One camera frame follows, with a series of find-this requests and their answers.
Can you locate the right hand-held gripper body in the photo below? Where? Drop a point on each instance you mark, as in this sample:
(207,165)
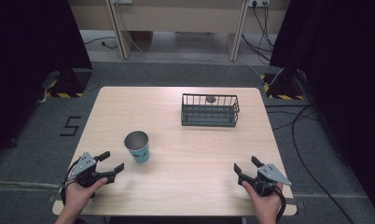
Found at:
(266,178)

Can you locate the black stand base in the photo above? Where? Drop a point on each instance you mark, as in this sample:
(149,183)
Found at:
(67,83)
(284,86)

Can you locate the person's right hand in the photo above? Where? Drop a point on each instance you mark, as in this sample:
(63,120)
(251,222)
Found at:
(264,202)

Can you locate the black curtain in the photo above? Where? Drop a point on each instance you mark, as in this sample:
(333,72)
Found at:
(30,68)
(338,93)

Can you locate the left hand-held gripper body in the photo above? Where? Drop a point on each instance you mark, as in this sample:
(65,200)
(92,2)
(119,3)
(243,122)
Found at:
(85,170)

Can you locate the beige wooden desk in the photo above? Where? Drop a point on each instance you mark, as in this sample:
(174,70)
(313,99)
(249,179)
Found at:
(176,18)

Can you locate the teal metal cup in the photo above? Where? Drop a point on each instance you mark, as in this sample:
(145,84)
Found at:
(138,150)

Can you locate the person's left hand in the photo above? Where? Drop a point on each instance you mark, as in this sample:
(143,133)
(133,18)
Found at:
(80,195)

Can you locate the white wall socket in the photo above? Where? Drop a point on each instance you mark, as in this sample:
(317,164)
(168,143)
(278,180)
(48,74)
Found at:
(258,2)

